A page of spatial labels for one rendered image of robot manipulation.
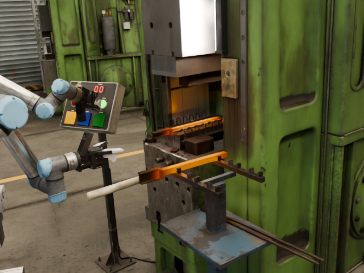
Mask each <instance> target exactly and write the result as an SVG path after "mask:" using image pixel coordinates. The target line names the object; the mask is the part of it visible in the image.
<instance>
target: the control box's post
mask: <svg viewBox="0 0 364 273"><path fill-rule="evenodd" d="M98 138H99V143H101V142H107V138H106V134H105V133H98ZM104 149H107V145H104V146H103V147H102V150H104ZM102 157H103V156H102ZM102 174H103V184H104V187H106V186H109V185H111V177H110V171H109V161H108V158H104V167H102ZM105 199H106V209H107V219H108V228H109V229H111V230H112V229H114V228H115V218H114V207H113V197H112V193H110V194H107V195H105ZM109 238H110V248H111V251H112V252H113V259H114V263H116V261H115V252H117V253H118V245H117V238H116V230H113V231H109ZM118 255H119V254H118Z"/></svg>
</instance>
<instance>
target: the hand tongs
mask: <svg viewBox="0 0 364 273"><path fill-rule="evenodd" d="M200 210H201V211H203V212H205V213H206V210H205V206H204V207H201V208H200ZM230 220H232V221H234V222H236V223H239V224H241V225H244V226H246V227H247V228H250V229H252V230H254V231H257V232H259V233H261V234H263V235H265V236H267V237H270V238H272V239H274V240H276V241H278V242H280V243H283V244H285V245H287V246H289V247H291V248H293V249H295V250H298V251H300V252H302V253H304V254H306V255H308V256H311V257H313V258H315V259H318V260H319V261H321V262H324V259H323V258H321V257H319V256H317V255H314V254H312V253H310V252H307V251H305V250H303V249H301V248H299V247H297V246H294V245H292V244H290V243H288V242H286V241H283V240H281V239H279V238H277V237H275V236H272V235H270V234H268V233H266V232H264V231H261V230H259V229H257V228H255V227H253V226H250V225H248V224H246V223H243V222H241V221H239V220H237V219H234V218H231V217H228V216H226V222H228V223H229V224H231V225H233V226H235V227H238V228H240V229H242V230H244V231H246V232H248V233H250V234H252V235H254V236H256V237H259V238H261V239H263V240H265V241H267V242H269V243H271V244H273V245H275V246H277V247H280V248H282V249H284V250H286V251H288V252H291V253H292V254H294V255H296V256H299V257H301V258H303V259H305V260H307V261H310V262H312V263H314V264H316V265H320V263H319V262H317V261H315V260H313V259H311V258H309V257H307V256H305V255H302V254H300V253H298V252H296V251H294V250H292V249H290V248H287V247H285V246H283V245H281V244H278V243H276V242H274V241H273V240H270V239H268V238H266V237H263V236H261V235H259V234H257V233H255V232H253V231H251V230H249V229H246V228H244V227H242V226H240V225H238V224H236V223H234V222H232V221H230Z"/></svg>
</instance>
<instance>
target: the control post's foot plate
mask: <svg viewBox="0 0 364 273"><path fill-rule="evenodd" d="M119 250H120V256H121V257H130V256H129V255H128V254H126V253H125V252H123V251H122V250H121V249H120V246H119ZM118 254H119V253H117V252H115V261H116V263H114V259H113V252H112V251H111V252H110V254H109V255H107V256H104V257H101V258H100V257H99V259H97V260H95V263H96V265H98V266H99V267H100V268H101V269H102V270H104V271H105V272H106V273H116V272H118V271H122V270H124V269H125V268H127V267H130V266H132V265H134V264H135V263H137V261H135V260H134V259H132V258H131V257H130V258H125V259H121V258H120V257H119V256H118Z"/></svg>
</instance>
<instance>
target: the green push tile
mask: <svg viewBox="0 0 364 273"><path fill-rule="evenodd" d="M105 119H106V114H96V113H95V114H94V119H93V124H92V126H93V127H101V128H103V127H104V124H105Z"/></svg>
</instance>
